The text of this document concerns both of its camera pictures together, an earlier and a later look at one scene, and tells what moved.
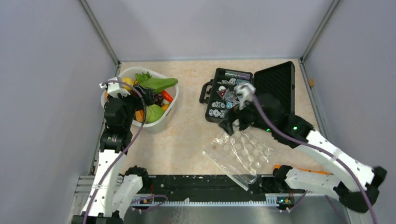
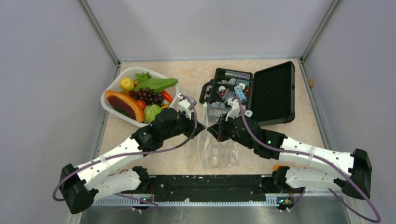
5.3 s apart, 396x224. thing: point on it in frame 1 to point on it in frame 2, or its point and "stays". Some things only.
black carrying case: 219,92 stays
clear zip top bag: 243,154 to 213,154
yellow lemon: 128,80 stays
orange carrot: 166,95 stays
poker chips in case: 224,95 stays
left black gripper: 147,96 to 193,130
